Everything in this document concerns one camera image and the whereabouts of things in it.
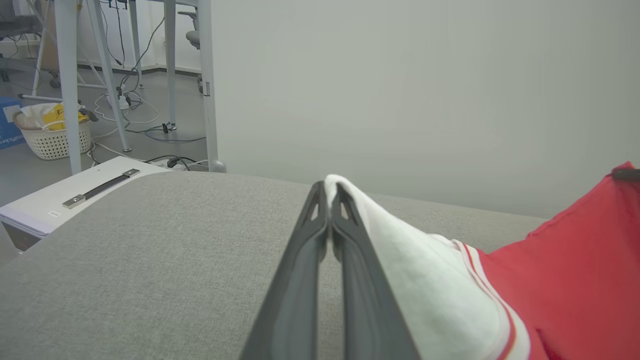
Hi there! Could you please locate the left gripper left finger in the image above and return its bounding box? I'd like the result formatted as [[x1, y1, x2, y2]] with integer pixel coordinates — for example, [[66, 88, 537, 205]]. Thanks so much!
[[239, 180, 331, 360]]

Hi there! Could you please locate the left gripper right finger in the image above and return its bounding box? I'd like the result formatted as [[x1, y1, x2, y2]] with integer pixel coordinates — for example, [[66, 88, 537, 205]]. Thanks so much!
[[330, 182, 422, 360]]

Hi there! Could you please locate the red and white basketball jersey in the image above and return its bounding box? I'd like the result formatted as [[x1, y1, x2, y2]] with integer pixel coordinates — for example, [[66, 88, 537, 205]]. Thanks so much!
[[323, 161, 640, 360]]

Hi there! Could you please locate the white partition panel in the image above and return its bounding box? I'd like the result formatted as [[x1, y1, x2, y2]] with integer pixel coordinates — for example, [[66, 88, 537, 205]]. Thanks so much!
[[196, 0, 640, 221]]

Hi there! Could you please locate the white plastic laundry basket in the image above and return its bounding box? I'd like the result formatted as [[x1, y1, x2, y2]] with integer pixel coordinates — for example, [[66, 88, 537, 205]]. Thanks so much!
[[12, 102, 94, 161]]

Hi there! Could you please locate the yellow cloth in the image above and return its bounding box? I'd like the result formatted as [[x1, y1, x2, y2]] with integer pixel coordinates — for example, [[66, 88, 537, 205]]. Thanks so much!
[[42, 103, 89, 132]]

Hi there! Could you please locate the beige cloth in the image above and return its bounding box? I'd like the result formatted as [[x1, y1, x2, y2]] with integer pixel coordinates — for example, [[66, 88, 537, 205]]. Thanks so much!
[[19, 103, 62, 131]]

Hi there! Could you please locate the blue cardboard box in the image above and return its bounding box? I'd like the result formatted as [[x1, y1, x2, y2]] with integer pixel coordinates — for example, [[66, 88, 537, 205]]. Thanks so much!
[[0, 96, 27, 150]]

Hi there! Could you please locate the black floor cable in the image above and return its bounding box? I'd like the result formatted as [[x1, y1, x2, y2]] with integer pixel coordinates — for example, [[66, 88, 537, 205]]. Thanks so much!
[[144, 155, 192, 171]]

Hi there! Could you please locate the white box with black handle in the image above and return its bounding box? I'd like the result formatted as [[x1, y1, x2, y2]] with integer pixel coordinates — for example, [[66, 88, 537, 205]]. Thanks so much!
[[0, 155, 173, 252]]

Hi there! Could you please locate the white metal desk frame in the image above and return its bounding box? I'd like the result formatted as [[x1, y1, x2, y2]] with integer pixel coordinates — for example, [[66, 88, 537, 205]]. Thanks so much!
[[30, 0, 178, 176]]

